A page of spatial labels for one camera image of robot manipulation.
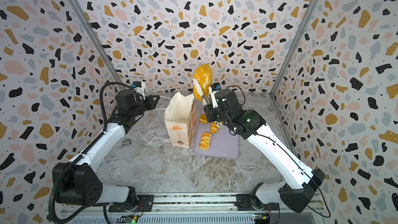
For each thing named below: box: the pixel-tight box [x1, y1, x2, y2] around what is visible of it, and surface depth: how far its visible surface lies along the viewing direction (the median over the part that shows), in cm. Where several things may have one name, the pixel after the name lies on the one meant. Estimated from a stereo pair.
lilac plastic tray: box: [193, 106, 240, 160], surface depth 95 cm
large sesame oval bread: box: [192, 63, 213, 102], surface depth 70 cm
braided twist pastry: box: [199, 131, 212, 151], surface depth 93 cm
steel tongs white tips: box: [192, 78, 212, 105], surface depth 68 cm
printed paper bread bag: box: [164, 91, 197, 149], surface depth 85 cm
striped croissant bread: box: [210, 121, 219, 135], surface depth 102 cm
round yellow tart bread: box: [199, 113, 208, 124], surface depth 102 cm
